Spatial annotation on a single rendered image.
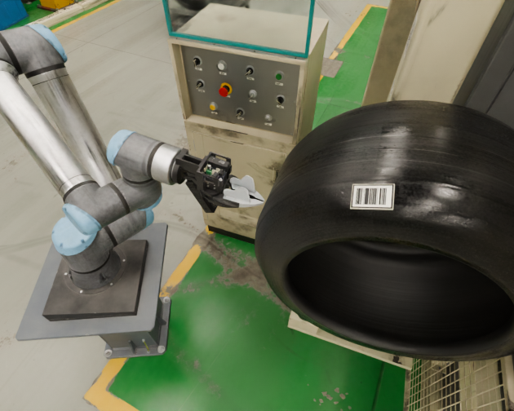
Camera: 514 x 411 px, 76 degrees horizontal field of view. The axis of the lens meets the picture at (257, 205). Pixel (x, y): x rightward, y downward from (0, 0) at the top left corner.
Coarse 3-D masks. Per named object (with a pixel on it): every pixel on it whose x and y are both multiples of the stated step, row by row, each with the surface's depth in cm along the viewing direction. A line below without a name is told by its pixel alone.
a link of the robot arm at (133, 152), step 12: (120, 132) 76; (132, 132) 76; (120, 144) 74; (132, 144) 74; (144, 144) 74; (156, 144) 74; (108, 156) 76; (120, 156) 74; (132, 156) 74; (144, 156) 73; (120, 168) 79; (132, 168) 76; (144, 168) 74; (132, 180) 79; (144, 180) 80
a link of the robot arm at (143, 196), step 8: (120, 184) 81; (128, 184) 81; (136, 184) 80; (144, 184) 81; (152, 184) 83; (160, 184) 87; (128, 192) 81; (136, 192) 82; (144, 192) 83; (152, 192) 85; (160, 192) 88; (128, 200) 81; (136, 200) 83; (144, 200) 84; (152, 200) 87; (160, 200) 90; (136, 208) 84; (144, 208) 88; (152, 208) 89
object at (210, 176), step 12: (180, 156) 72; (192, 156) 75; (180, 168) 74; (192, 168) 72; (204, 168) 72; (216, 168) 73; (228, 168) 74; (180, 180) 77; (204, 180) 71; (216, 180) 70; (204, 192) 75; (216, 192) 74
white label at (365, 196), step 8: (352, 184) 50; (360, 184) 50; (368, 184) 49; (376, 184) 49; (384, 184) 48; (392, 184) 48; (352, 192) 50; (360, 192) 49; (368, 192) 49; (376, 192) 48; (384, 192) 48; (392, 192) 47; (352, 200) 49; (360, 200) 49; (368, 200) 48; (376, 200) 48; (384, 200) 47; (392, 200) 47; (352, 208) 49; (360, 208) 48; (368, 208) 48; (376, 208) 47; (384, 208) 47; (392, 208) 46
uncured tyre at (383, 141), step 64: (320, 128) 68; (384, 128) 56; (448, 128) 53; (512, 128) 59; (320, 192) 54; (448, 192) 46; (512, 192) 46; (256, 256) 76; (320, 256) 100; (384, 256) 99; (448, 256) 49; (512, 256) 46; (320, 320) 81; (384, 320) 91; (448, 320) 83; (512, 320) 57
